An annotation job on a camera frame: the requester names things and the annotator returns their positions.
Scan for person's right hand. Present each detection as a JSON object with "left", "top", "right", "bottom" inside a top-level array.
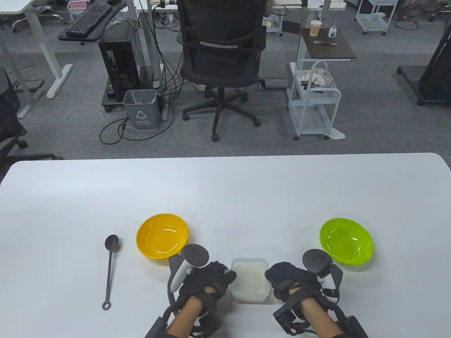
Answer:
[{"left": 265, "top": 261, "right": 318, "bottom": 305}]

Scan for person's left hand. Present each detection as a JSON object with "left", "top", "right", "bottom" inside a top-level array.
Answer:
[{"left": 178, "top": 261, "right": 237, "bottom": 309}]

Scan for clear container lid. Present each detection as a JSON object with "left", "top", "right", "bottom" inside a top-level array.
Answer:
[{"left": 231, "top": 258, "right": 270, "bottom": 297}]

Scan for clear plastic sugar container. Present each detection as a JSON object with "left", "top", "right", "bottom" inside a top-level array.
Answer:
[{"left": 231, "top": 258, "right": 270, "bottom": 303}]

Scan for yellow bowl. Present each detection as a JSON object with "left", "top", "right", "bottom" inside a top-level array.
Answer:
[{"left": 136, "top": 213, "right": 189, "bottom": 260}]

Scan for green bowl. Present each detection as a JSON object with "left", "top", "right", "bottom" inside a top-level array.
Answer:
[{"left": 320, "top": 218, "right": 374, "bottom": 265}]

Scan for black spoon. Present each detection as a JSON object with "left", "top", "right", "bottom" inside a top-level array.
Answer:
[{"left": 102, "top": 234, "right": 119, "bottom": 310}]

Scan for person's right forearm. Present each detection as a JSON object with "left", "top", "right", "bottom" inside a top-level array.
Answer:
[{"left": 299, "top": 294, "right": 344, "bottom": 338}]

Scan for person's left forearm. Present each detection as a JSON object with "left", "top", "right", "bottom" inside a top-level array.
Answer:
[{"left": 166, "top": 287, "right": 212, "bottom": 338}]

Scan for black and white controller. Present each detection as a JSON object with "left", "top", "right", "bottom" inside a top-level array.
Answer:
[
  {"left": 302, "top": 249, "right": 344, "bottom": 305},
  {"left": 168, "top": 244, "right": 209, "bottom": 293}
]

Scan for white rolling basket cart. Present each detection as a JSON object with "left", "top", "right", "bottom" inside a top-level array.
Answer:
[{"left": 287, "top": 59, "right": 342, "bottom": 140}]

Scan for grey waste bin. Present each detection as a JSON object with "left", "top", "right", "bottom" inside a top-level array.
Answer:
[{"left": 122, "top": 89, "right": 160, "bottom": 130}]

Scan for crumpled white cloth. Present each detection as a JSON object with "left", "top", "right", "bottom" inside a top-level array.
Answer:
[{"left": 295, "top": 68, "right": 333, "bottom": 87}]

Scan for black mesh office chair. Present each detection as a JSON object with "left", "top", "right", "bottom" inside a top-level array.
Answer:
[{"left": 176, "top": 0, "right": 267, "bottom": 142}]

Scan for dark brown side table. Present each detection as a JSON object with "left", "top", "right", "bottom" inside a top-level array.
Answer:
[{"left": 301, "top": 28, "right": 356, "bottom": 62}]

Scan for black computer tower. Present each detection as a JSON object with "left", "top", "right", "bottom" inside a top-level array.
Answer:
[{"left": 98, "top": 38, "right": 141, "bottom": 102}]

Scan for black equipment stand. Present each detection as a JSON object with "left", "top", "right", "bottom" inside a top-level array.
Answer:
[{"left": 396, "top": 25, "right": 451, "bottom": 106}]

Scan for small white cart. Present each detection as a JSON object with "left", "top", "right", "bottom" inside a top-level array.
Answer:
[{"left": 262, "top": 9, "right": 284, "bottom": 37}]

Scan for black armchair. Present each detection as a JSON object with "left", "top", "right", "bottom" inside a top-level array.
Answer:
[{"left": 0, "top": 68, "right": 64, "bottom": 176}]

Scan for black keyboard tray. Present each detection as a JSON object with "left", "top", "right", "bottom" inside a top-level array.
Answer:
[{"left": 58, "top": 0, "right": 128, "bottom": 43}]

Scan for black keyboard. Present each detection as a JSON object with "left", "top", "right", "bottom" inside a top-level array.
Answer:
[{"left": 66, "top": 3, "right": 113, "bottom": 37}]

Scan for black cable bundle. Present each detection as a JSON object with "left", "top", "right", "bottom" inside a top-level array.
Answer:
[{"left": 100, "top": 0, "right": 185, "bottom": 145}]

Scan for white wire cart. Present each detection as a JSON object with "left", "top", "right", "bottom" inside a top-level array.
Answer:
[{"left": 355, "top": 0, "right": 399, "bottom": 36}]

